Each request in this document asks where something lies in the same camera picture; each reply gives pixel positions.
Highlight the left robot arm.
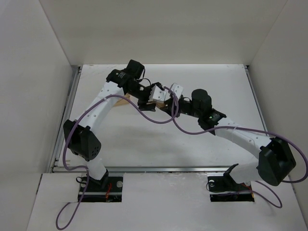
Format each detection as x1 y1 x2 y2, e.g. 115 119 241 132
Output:
68 60 152 186

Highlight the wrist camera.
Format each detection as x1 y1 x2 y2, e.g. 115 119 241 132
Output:
149 83 166 103
170 83 184 99

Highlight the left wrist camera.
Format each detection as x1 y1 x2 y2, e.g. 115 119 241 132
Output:
149 83 166 103

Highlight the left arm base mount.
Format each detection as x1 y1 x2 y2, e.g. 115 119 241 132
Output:
81 174 124 203

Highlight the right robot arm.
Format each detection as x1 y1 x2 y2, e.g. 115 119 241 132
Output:
160 89 296 186

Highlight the right aluminium rail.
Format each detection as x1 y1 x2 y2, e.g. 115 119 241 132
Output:
244 65 268 131

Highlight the light wooden cube block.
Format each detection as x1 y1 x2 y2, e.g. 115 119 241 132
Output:
156 103 166 109

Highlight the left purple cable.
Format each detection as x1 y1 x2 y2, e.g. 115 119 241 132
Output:
55 85 179 231

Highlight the left aluminium rail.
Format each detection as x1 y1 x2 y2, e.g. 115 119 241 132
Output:
47 65 83 173

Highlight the amber transparent plastic box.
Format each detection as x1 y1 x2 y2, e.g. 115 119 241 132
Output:
114 94 130 107

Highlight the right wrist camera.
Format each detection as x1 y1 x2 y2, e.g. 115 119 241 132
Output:
170 83 184 99

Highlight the front aluminium rail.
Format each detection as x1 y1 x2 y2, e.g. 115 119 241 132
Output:
51 165 260 173

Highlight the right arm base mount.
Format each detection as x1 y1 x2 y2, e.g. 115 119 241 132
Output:
206 164 255 202

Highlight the aluminium rail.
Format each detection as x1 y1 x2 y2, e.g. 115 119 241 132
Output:
51 165 260 173
244 65 268 131
47 65 83 173

